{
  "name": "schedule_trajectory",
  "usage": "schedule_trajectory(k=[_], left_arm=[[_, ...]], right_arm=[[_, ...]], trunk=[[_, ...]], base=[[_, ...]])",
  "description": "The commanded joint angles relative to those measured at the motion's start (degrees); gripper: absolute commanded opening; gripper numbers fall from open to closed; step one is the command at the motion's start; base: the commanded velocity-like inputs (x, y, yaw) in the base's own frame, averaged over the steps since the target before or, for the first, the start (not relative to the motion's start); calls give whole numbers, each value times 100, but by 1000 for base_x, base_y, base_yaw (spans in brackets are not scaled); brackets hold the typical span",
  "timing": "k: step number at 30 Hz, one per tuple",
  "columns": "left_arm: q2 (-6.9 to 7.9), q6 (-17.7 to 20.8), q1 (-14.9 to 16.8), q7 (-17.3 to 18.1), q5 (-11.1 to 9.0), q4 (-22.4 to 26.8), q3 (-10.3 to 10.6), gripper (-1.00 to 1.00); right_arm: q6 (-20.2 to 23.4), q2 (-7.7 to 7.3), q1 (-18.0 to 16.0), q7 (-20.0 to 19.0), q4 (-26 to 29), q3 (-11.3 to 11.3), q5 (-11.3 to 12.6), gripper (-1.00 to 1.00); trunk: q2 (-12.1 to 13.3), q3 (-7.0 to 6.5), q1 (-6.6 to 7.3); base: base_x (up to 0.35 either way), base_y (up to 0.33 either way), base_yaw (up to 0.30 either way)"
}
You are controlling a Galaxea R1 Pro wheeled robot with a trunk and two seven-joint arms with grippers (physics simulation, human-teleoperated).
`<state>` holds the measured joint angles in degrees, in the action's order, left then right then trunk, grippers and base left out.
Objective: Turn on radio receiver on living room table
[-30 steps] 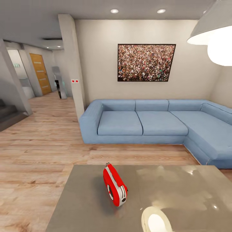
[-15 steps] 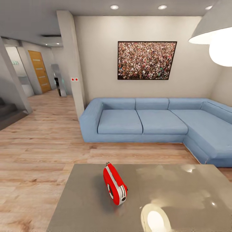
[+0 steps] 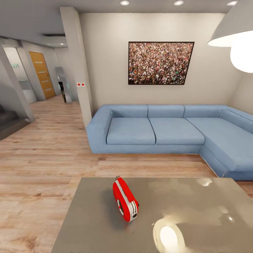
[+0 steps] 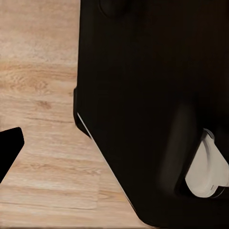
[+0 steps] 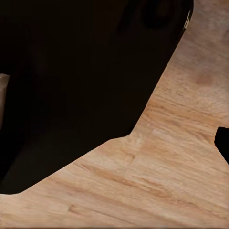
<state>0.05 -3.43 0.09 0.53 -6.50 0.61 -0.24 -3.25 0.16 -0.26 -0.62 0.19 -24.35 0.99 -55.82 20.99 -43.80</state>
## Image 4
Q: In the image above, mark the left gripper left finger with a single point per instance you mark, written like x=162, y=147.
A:
x=11, y=143

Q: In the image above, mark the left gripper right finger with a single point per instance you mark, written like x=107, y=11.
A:
x=222, y=142

